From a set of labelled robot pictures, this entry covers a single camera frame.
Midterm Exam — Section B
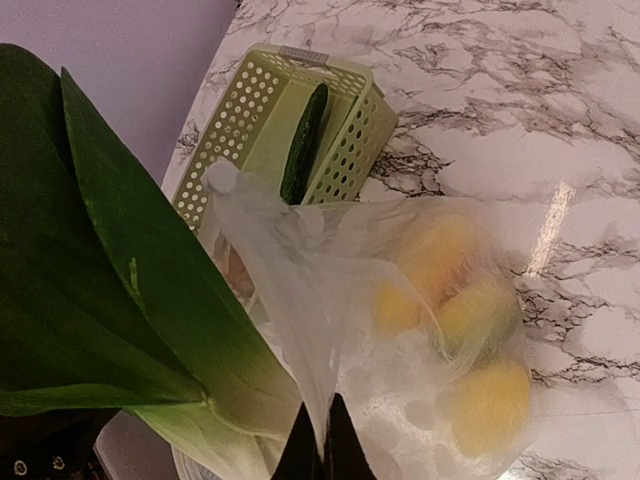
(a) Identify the clear zip top bag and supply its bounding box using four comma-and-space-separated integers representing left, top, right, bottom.
195, 159, 532, 479

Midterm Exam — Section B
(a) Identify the green bok choy toy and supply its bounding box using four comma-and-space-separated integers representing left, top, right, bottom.
1, 44, 301, 479

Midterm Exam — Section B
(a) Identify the green lime toy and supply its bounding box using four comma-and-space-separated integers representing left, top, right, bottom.
436, 278, 521, 356

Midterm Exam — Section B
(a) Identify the yellow lemon toy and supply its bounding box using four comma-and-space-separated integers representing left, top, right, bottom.
449, 358, 530, 457

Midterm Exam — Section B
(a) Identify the orange yellow mango toy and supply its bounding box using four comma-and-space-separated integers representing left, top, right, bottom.
376, 214, 479, 333

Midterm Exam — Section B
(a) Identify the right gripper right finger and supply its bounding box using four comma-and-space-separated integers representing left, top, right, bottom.
324, 393, 376, 480

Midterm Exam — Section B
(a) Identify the dark green cucumber toy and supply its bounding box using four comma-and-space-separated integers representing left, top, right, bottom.
280, 83, 329, 205

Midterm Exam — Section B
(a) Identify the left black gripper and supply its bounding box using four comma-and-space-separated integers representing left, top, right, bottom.
1, 409, 119, 480

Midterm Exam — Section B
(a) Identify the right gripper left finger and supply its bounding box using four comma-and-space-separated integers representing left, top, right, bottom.
273, 403, 323, 480

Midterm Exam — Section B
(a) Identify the green perforated plastic basket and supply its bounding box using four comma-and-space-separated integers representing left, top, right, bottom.
171, 44, 398, 232

